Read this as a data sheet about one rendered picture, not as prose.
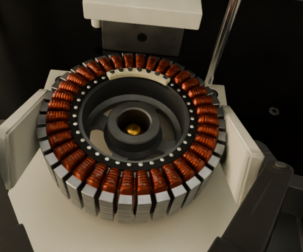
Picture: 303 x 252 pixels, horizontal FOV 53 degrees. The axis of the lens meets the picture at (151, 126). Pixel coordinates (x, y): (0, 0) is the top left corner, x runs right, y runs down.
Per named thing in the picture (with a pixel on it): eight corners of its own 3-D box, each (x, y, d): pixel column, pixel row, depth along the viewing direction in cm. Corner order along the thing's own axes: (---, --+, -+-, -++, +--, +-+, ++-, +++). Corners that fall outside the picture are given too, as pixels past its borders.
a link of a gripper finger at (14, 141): (12, 191, 14) (-4, 190, 14) (51, 131, 21) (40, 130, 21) (7, 134, 13) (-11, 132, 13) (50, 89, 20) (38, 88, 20)
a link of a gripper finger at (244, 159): (249, 153, 14) (266, 155, 14) (219, 104, 20) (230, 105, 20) (236, 207, 15) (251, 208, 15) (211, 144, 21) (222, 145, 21)
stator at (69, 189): (219, 233, 18) (240, 210, 15) (25, 218, 17) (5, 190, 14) (208, 92, 24) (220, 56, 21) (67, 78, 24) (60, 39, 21)
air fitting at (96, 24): (103, 32, 29) (101, 3, 27) (90, 31, 29) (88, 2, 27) (104, 25, 30) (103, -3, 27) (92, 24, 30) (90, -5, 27)
